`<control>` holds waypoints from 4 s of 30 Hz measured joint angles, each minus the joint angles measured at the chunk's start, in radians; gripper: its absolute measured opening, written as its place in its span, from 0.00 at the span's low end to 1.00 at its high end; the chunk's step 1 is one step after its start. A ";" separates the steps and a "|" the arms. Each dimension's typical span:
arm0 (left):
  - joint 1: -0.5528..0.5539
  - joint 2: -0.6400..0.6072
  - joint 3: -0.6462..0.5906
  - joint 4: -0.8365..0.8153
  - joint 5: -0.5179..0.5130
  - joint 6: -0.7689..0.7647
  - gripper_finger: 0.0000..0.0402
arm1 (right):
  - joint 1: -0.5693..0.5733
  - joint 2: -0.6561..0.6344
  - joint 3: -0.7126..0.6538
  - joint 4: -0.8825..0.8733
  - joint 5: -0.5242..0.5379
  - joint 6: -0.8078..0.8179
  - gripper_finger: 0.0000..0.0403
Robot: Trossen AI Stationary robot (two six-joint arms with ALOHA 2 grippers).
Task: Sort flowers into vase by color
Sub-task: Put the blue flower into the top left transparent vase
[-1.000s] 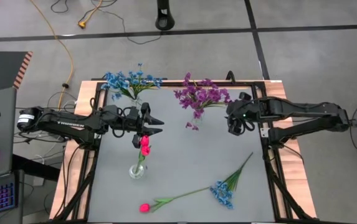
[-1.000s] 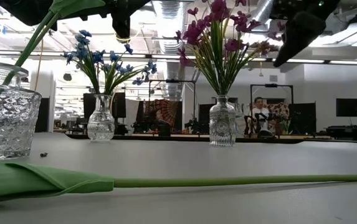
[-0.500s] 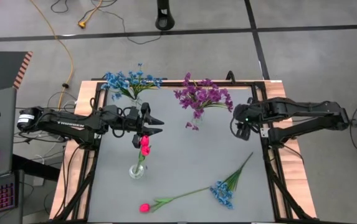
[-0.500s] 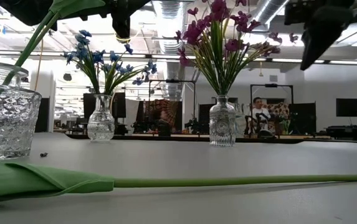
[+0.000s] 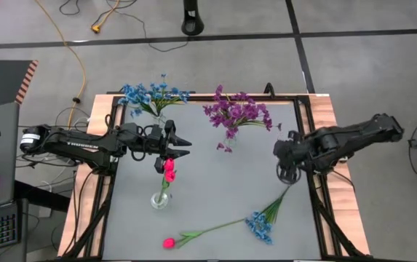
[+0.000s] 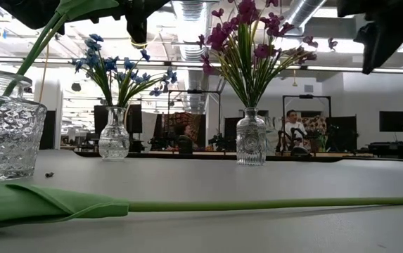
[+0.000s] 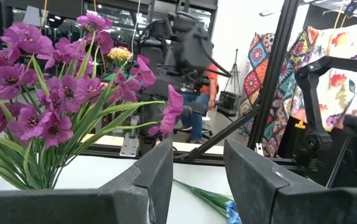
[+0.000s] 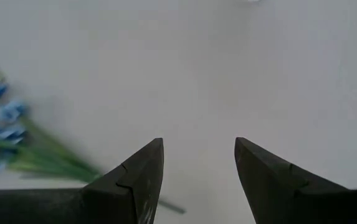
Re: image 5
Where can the green calla lily stem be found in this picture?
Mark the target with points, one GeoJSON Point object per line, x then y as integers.
{"type": "Point", "coordinates": [169, 243]}

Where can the black post base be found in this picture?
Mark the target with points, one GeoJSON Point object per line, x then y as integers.
{"type": "Point", "coordinates": [192, 23]}

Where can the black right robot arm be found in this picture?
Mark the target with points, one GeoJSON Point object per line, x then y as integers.
{"type": "Point", "coordinates": [357, 132]}

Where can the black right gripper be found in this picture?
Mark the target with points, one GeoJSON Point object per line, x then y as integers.
{"type": "Point", "coordinates": [292, 151]}

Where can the wide textured glass vase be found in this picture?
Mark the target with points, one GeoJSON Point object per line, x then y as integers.
{"type": "Point", "coordinates": [159, 203]}

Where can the bottle shaped glass vase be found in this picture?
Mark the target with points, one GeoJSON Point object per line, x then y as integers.
{"type": "Point", "coordinates": [230, 142]}

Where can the black mat with striped edge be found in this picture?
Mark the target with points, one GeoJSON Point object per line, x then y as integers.
{"type": "Point", "coordinates": [0, 80]}

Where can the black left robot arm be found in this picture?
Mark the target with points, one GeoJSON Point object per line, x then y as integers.
{"type": "Point", "coordinates": [77, 143]}

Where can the flared neck glass vase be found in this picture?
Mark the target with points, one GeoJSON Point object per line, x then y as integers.
{"type": "Point", "coordinates": [159, 120]}

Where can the fallen purple petal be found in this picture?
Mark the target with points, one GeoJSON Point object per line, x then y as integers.
{"type": "Point", "coordinates": [279, 126]}
{"type": "Point", "coordinates": [220, 146]}
{"type": "Point", "coordinates": [228, 149]}

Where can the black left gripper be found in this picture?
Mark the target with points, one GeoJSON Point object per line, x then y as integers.
{"type": "Point", "coordinates": [153, 140]}

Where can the black aluminium rig frame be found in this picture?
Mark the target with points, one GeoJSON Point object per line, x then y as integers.
{"type": "Point", "coordinates": [193, 97]}

